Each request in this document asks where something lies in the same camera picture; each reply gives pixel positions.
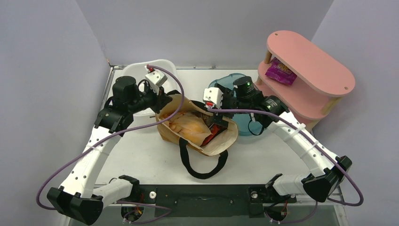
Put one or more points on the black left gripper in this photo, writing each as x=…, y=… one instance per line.
x=161, y=99

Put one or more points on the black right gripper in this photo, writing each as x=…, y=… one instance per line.
x=219, y=118

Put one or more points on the orange translucent plastic grocery bag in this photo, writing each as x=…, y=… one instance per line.
x=190, y=127

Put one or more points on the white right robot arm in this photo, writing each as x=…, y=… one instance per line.
x=326, y=169

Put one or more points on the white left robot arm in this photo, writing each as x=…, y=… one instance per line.
x=76, y=197

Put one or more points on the teal transparent plastic tub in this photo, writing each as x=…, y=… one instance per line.
x=246, y=128

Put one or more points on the purple snack packet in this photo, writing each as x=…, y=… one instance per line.
x=280, y=72

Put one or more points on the pink two-tier wooden shelf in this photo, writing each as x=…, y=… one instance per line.
x=321, y=81

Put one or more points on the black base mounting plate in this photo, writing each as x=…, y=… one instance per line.
x=211, y=200

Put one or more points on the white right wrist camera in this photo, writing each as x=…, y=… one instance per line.
x=213, y=97

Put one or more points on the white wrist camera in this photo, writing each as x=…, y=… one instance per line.
x=213, y=97
x=155, y=77

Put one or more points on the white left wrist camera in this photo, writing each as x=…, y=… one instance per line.
x=155, y=77

